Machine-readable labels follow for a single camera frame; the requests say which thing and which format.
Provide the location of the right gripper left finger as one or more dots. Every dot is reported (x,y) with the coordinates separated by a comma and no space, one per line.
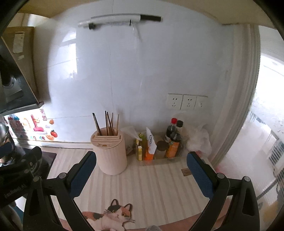
(70,185)

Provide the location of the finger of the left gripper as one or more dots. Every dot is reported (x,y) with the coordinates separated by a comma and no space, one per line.
(32,156)

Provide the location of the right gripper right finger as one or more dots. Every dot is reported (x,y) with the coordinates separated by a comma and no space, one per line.
(212,186)

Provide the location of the black gas stove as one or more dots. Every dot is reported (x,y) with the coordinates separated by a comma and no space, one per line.
(47,161)

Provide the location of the black cooking pot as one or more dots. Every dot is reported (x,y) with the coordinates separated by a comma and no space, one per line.
(7,143)

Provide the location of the small brown card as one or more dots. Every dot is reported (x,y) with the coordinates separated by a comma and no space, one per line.
(186,172)

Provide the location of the clear plastic organizer tray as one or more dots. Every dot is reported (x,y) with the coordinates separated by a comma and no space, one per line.
(154,162)

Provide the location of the white plastic bag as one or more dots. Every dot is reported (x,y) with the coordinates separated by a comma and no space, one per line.
(196,139)

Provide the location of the black cap soy bottle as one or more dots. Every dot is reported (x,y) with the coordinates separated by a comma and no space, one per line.
(175,140)

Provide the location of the beige cylindrical utensil holder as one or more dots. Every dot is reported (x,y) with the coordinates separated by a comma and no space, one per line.
(110,152)

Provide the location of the black range hood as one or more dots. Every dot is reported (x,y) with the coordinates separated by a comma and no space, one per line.
(19,90)

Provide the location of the brown lidded jar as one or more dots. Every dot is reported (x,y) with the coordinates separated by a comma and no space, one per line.
(161,149)

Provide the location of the grey slipper left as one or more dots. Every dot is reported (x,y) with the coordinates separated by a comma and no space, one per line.
(153,228)

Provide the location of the white seasoning packet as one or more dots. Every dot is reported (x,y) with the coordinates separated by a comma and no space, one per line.
(151,142)

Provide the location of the clear plastic bag left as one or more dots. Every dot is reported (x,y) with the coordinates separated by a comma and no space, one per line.
(130,137)

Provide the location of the yellow seasoning box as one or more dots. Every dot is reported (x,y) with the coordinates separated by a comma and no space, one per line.
(139,150)

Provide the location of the colourful wall stickers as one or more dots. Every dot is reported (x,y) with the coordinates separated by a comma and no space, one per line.
(31,125)

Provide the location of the right wall socket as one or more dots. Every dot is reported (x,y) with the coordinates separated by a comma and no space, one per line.
(201,102)

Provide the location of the middle wall socket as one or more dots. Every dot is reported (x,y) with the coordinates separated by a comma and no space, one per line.
(188,102)

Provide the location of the wall mounted white tube lamp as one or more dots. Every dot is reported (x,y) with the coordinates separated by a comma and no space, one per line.
(116,19)

